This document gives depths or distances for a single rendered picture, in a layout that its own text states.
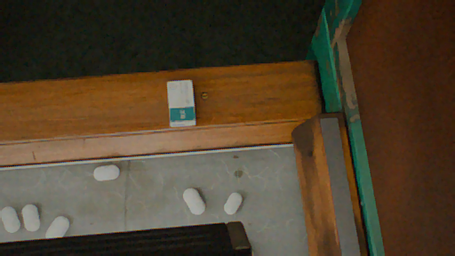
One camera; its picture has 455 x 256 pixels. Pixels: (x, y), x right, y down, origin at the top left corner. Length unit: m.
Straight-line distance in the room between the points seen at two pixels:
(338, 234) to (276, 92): 0.25
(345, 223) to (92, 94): 0.39
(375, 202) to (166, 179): 0.29
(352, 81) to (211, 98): 0.20
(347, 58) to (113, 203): 0.36
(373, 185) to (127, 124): 0.34
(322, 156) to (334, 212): 0.07
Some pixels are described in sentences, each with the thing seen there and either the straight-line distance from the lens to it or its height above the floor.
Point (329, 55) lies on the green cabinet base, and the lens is 0.92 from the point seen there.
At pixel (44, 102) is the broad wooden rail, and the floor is 0.76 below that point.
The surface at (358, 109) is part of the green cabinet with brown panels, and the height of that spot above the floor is 0.87.
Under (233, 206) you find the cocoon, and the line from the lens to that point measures 0.91.
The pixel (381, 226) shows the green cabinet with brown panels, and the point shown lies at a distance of 0.80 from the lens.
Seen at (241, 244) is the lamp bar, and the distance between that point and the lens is 0.54.
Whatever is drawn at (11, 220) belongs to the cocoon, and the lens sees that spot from 0.93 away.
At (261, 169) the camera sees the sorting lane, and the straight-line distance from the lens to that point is 0.94.
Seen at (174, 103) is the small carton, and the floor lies 0.78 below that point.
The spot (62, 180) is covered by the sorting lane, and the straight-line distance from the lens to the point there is 0.95.
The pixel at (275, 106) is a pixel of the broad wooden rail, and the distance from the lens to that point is 0.95.
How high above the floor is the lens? 1.64
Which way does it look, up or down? 69 degrees down
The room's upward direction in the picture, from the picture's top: 8 degrees clockwise
